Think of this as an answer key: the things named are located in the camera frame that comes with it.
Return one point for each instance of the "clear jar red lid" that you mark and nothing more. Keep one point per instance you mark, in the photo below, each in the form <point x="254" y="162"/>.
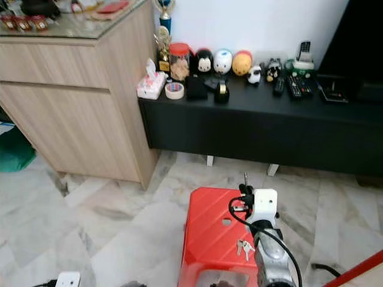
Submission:
<point x="179" y="61"/>

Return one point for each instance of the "black bag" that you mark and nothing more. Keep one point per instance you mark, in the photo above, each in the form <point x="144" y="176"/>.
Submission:
<point x="40" y="6"/>

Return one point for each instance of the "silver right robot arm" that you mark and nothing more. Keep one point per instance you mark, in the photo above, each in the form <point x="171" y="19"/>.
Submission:
<point x="272" y="263"/>

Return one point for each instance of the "black white plush figure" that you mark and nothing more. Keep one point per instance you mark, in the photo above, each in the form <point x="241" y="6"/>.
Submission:
<point x="274" y="70"/>

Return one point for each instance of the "black low console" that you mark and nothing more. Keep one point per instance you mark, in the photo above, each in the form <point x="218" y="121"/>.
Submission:
<point x="245" y="131"/>

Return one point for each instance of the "wide black remote control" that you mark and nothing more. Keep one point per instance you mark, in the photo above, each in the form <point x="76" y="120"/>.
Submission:
<point x="300" y="87"/>

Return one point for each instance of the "light wooden cabinet glass top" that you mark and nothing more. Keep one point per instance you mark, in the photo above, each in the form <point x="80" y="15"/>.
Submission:
<point x="72" y="107"/>

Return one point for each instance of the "small panda figure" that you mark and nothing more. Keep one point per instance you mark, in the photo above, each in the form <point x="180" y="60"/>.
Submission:
<point x="254" y="75"/>

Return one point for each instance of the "small gold trophy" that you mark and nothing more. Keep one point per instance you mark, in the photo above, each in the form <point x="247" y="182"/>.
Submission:
<point x="163" y="55"/>

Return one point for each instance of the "slim black remote control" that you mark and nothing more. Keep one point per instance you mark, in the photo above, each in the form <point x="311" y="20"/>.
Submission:
<point x="279" y="86"/>

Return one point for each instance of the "blue stem trophy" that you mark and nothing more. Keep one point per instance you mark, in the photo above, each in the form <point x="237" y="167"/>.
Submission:
<point x="165" y="21"/>

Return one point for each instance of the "red plastic stool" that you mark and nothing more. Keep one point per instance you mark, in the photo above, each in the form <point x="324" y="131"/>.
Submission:
<point x="209" y="239"/>

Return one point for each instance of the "black box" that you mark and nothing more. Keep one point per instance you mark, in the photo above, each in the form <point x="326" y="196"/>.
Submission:
<point x="196" y="88"/>

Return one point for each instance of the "black round plush toy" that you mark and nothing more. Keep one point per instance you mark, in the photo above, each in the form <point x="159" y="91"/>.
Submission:
<point x="203" y="61"/>

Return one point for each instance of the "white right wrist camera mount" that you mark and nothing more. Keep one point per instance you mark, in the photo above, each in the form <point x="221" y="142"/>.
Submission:
<point x="265" y="203"/>

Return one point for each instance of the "black tape dispenser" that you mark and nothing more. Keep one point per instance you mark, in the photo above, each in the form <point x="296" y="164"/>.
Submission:
<point x="222" y="93"/>

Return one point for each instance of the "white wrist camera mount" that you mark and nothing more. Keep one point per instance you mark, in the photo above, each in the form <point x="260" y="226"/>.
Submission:
<point x="265" y="203"/>
<point x="69" y="280"/>

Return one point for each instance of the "yellow round plush toy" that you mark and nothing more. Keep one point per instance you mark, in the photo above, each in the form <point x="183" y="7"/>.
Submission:
<point x="242" y="63"/>

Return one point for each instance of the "red wallet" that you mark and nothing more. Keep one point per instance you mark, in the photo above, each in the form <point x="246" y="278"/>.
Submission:
<point x="112" y="7"/>

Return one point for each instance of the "black television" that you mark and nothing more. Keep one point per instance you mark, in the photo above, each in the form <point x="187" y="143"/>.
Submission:
<point x="359" y="48"/>

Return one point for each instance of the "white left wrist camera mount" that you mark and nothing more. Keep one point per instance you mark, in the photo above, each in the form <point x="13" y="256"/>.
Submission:
<point x="69" y="280"/>

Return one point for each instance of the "green bag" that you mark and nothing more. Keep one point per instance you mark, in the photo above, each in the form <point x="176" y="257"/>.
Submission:
<point x="15" y="152"/>

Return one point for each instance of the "small red jar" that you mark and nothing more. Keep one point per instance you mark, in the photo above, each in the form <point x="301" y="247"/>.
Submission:
<point x="42" y="23"/>
<point x="9" y="23"/>
<point x="25" y="23"/>

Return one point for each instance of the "white round plush toy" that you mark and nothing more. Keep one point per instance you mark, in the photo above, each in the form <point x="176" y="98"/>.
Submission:
<point x="222" y="62"/>

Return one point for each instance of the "pink tissue box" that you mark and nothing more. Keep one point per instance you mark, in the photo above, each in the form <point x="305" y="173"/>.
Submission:
<point x="151" y="87"/>

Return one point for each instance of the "white tape roll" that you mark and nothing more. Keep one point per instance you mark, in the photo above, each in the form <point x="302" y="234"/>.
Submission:
<point x="174" y="94"/>

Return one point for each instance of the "small black pouch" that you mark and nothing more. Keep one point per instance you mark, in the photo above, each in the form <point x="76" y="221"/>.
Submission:
<point x="211" y="83"/>

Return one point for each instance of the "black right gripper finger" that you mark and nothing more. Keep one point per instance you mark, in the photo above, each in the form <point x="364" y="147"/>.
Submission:
<point x="245" y="179"/>

